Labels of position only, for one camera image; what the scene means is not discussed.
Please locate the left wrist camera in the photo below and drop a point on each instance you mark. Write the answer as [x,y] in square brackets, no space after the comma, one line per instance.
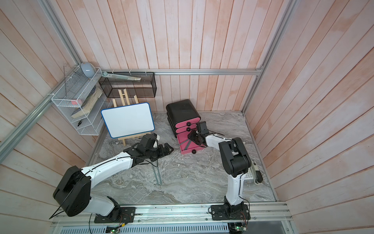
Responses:
[149,141]

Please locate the green white ruler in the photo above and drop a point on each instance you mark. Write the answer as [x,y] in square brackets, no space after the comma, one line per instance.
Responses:
[122,77]

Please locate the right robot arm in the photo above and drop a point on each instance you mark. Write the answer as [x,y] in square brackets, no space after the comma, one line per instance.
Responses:
[235,160]

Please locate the pink bottom drawer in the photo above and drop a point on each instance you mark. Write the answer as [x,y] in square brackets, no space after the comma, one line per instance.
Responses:
[183,140]

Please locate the black mesh wall basket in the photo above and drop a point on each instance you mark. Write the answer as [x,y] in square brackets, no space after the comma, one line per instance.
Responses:
[146,88]

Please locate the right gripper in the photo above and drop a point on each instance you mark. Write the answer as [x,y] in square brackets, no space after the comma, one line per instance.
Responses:
[191,136]

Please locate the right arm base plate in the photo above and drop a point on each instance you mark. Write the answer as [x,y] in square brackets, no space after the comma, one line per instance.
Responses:
[229,212]

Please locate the book on shelf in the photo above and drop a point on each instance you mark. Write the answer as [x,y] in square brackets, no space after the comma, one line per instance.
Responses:
[88,104]

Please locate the white wire wall shelf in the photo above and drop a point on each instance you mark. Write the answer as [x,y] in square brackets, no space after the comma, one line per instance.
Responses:
[80,99]

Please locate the grey stapler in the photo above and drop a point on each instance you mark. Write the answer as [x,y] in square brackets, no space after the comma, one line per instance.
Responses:
[257,175]

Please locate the aluminium mounting rail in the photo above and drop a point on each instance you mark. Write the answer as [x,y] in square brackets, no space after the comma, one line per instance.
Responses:
[259,218]

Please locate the black drawer cabinet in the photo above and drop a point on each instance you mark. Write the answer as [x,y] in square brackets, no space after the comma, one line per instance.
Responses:
[180,111]

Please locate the white calculator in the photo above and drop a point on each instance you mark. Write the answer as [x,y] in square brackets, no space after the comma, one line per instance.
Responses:
[250,175]

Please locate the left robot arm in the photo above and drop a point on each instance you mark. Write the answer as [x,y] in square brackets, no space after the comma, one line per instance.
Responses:
[73,193]

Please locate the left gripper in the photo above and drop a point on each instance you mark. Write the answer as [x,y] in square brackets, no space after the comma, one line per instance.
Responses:
[161,154]

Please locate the pink eraser on shelf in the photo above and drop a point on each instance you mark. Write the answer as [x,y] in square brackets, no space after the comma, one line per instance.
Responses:
[77,102]

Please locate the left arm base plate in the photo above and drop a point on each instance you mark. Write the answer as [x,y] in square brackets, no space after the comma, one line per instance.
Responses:
[118,215]

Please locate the white board blue frame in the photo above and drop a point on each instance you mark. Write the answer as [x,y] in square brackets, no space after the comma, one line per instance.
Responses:
[128,120]

